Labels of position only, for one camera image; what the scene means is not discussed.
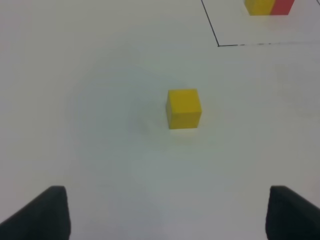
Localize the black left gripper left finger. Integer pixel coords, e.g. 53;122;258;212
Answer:
0;185;71;240

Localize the template red cube block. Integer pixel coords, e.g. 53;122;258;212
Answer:
270;0;295;16

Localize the template yellow cube block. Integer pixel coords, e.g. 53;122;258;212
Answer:
244;0;275;16

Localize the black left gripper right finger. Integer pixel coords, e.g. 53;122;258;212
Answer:
265;185;320;240

